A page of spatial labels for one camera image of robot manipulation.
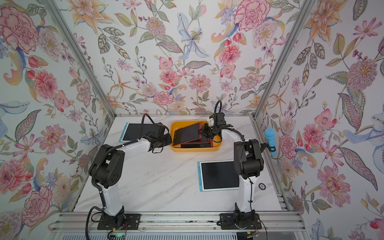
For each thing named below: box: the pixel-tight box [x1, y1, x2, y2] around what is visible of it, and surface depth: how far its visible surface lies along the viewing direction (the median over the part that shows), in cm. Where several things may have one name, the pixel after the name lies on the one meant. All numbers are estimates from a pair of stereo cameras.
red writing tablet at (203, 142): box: [180, 135, 214, 148], surface depth 105 cm
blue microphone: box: [264, 128, 277, 157], surface depth 76 cm
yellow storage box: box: [170, 120, 223, 152], surface depth 103 cm
